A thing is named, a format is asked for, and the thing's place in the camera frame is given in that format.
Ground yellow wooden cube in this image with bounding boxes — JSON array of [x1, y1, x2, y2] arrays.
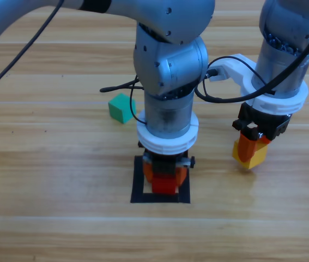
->
[[232, 140, 269, 170]]

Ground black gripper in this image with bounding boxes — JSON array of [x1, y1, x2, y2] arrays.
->
[[232, 102, 293, 164], [137, 141, 196, 188]]

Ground black tape square outline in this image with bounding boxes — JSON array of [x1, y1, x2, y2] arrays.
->
[[130, 155, 191, 204]]

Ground green wooden cube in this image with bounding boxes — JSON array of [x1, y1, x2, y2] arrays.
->
[[107, 93, 137, 124]]

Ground red wooden cube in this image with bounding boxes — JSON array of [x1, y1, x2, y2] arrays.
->
[[151, 174, 178, 196]]

